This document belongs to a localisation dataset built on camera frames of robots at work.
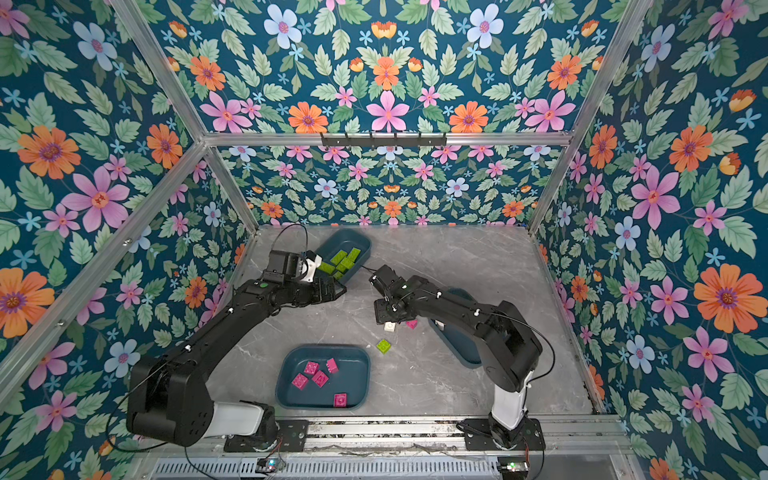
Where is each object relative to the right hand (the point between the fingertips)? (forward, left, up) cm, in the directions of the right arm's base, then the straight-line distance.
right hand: (386, 313), depth 87 cm
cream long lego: (-2, -16, -4) cm, 17 cm away
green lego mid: (+22, +16, -5) cm, 28 cm away
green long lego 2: (+19, +19, -6) cm, 27 cm away
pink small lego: (-17, +18, -6) cm, 25 cm away
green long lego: (+27, +14, -6) cm, 31 cm away
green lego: (+26, +19, -5) cm, 33 cm away
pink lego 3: (-1, -8, -6) cm, 10 cm away
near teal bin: (-16, +9, -9) cm, 20 cm away
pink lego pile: (-22, +12, -7) cm, 26 cm away
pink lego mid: (-14, +21, -6) cm, 26 cm away
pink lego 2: (-14, +15, -5) cm, 21 cm away
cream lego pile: (-1, -1, -8) cm, 8 cm away
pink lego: (-18, +23, -6) cm, 30 cm away
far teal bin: (+33, +21, -3) cm, 39 cm away
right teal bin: (-9, -21, -2) cm, 23 cm away
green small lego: (-7, +1, -7) cm, 10 cm away
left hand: (+4, +13, +10) cm, 17 cm away
